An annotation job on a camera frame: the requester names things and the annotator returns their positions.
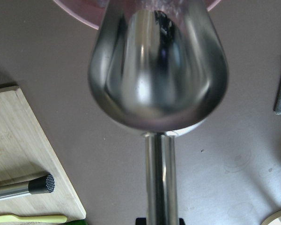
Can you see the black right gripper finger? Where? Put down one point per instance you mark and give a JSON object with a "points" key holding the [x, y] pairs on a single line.
{"points": [[143, 221]]}

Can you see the steel ice scoop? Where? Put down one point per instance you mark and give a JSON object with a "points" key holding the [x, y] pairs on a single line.
{"points": [[158, 68]]}

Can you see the pink bowl of ice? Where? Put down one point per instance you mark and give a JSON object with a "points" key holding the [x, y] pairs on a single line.
{"points": [[84, 14]]}

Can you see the green lime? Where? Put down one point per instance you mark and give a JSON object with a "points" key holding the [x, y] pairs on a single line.
{"points": [[77, 222]]}

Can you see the steel muddler black tip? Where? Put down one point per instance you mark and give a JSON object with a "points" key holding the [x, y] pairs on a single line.
{"points": [[41, 185]]}

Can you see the yellow plastic knife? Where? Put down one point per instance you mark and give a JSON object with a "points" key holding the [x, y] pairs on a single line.
{"points": [[38, 219]]}

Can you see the bamboo cutting board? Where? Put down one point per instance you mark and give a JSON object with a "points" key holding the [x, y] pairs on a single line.
{"points": [[26, 154]]}

